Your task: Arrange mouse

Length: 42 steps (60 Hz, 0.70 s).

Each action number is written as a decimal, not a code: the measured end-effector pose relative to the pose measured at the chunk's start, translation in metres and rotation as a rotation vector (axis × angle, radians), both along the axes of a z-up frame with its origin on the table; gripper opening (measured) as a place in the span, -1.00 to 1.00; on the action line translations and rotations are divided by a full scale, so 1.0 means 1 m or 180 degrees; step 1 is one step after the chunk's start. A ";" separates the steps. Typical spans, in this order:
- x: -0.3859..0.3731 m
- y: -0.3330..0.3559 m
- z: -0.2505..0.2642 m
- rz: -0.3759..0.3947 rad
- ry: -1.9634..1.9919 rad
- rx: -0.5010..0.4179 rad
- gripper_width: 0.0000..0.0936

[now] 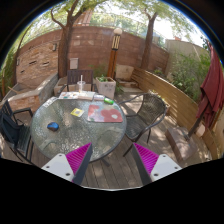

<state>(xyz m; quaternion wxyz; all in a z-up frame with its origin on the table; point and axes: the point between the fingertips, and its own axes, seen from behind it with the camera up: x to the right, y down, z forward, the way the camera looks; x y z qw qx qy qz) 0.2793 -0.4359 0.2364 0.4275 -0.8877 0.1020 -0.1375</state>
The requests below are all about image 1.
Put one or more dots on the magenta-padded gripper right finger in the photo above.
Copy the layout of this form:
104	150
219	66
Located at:
163	165

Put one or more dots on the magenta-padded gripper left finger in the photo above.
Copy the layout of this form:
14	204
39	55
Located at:
61	165

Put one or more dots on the blue computer mouse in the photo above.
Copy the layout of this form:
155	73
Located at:
53	126

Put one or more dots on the red floral mouse pad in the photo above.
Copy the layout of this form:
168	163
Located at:
105	114

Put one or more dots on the concrete parasol base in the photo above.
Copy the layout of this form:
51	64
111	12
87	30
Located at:
181	143

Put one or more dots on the dark wicker chair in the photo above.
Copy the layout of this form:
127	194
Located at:
146	116

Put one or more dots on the yellow card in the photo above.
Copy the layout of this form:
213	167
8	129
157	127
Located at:
77	112

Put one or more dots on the black slatted chair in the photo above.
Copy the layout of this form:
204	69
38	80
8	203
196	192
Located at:
13	131

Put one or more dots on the black-white patterned sheet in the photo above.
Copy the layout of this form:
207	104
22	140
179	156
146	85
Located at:
49	101

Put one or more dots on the wooden slat fence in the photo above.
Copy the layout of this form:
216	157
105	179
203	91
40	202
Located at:
176	100

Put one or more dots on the colourful magazine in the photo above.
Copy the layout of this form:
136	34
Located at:
68	95

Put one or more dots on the open white book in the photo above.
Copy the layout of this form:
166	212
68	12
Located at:
86	95

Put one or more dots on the small green packet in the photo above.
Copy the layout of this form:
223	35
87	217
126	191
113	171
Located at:
108	100

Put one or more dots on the concrete planter with plant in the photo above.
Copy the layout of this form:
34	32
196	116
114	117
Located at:
106	87

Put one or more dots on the dark wooden slatted chair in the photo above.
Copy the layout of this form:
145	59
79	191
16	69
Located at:
80	77

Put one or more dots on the folded red parasol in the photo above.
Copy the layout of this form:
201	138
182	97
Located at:
211	90

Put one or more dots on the forked tree trunk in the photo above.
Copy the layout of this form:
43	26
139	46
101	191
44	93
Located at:
65	46

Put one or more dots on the slim tree trunk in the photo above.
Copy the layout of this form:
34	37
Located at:
148	43

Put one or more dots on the grey wall box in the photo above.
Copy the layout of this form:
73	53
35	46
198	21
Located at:
73	63

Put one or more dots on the wall lamp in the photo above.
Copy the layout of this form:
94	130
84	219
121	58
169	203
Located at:
17	61
54	47

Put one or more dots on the wooden lamp post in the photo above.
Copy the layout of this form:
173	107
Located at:
114	56

